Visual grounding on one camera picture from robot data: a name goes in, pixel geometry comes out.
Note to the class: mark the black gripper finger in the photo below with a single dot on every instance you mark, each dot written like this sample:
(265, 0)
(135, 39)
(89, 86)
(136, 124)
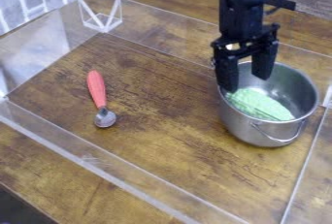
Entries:
(227, 72)
(263, 59)

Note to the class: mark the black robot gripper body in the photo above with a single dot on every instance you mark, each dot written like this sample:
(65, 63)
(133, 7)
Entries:
(246, 37)

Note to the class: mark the silver metal pot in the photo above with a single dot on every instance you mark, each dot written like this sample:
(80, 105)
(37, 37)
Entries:
(290, 87)

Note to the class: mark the green bitter gourd toy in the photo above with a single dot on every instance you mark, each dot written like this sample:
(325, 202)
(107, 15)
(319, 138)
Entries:
(259, 105)

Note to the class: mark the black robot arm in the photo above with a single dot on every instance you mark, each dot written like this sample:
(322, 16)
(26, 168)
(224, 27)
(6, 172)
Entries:
(246, 38)

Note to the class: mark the black strip on table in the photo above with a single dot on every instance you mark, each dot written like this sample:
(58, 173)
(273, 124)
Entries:
(285, 4)

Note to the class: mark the clear acrylic enclosure walls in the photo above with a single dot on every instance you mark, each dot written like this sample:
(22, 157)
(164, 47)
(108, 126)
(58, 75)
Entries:
(165, 165)

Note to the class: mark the clear acrylic triangular bracket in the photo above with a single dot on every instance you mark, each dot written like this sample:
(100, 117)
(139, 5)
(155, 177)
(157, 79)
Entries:
(99, 21)

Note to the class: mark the orange handled metal scoop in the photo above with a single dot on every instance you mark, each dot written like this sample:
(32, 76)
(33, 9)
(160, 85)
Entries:
(105, 118)

